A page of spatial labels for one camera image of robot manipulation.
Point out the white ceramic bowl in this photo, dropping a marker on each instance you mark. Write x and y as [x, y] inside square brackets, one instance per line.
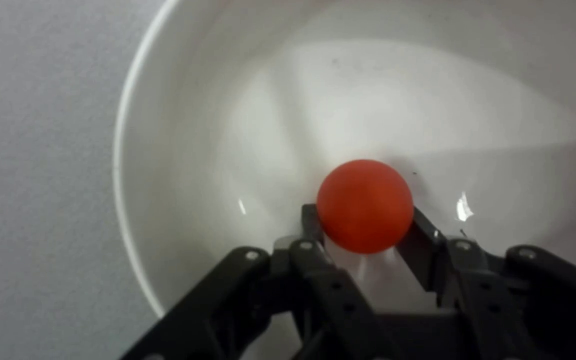
[235, 110]

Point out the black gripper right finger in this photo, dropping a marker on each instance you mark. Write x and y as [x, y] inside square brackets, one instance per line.
[512, 307]

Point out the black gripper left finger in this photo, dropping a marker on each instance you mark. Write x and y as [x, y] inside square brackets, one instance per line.
[237, 300]

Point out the orange ball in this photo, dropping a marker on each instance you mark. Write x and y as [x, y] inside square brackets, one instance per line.
[365, 207]

